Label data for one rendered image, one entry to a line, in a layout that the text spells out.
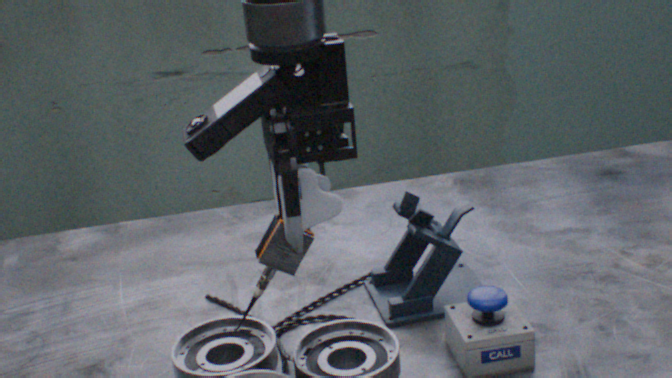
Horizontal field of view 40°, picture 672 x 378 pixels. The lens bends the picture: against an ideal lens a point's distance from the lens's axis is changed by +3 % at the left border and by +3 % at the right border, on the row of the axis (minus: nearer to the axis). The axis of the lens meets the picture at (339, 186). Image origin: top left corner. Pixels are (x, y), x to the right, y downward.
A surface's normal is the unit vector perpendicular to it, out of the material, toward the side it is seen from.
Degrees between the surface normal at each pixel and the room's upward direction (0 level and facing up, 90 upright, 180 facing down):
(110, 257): 0
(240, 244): 0
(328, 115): 90
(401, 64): 90
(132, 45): 90
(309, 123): 90
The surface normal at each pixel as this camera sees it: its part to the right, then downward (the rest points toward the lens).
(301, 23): 0.41, 0.33
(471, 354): 0.18, 0.38
